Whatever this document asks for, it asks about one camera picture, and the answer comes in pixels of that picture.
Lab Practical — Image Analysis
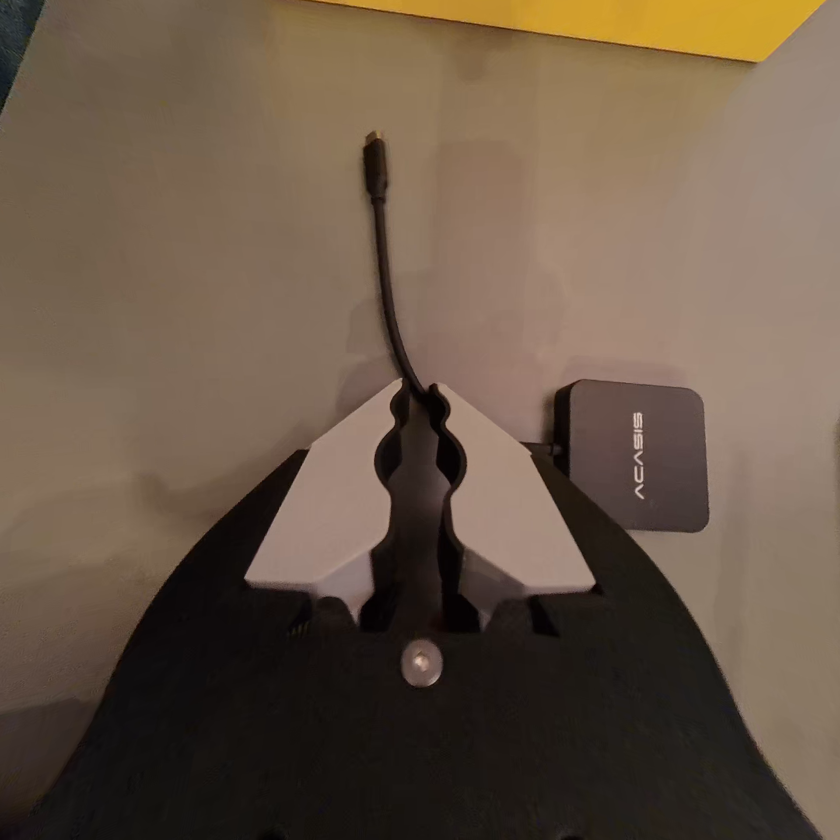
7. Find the thin black hub cable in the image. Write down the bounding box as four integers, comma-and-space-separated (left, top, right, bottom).
363, 129, 567, 460

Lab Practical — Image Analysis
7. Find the yellow plastic bin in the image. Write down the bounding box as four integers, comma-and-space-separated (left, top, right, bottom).
308, 0, 821, 63

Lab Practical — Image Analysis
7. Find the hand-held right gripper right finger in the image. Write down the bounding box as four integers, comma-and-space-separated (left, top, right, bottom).
427, 382, 598, 632

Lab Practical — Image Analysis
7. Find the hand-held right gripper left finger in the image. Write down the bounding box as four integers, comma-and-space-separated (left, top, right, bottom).
243, 379, 411, 632

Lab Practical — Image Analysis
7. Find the black USB hub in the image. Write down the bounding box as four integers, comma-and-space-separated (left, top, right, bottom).
554, 378, 711, 534

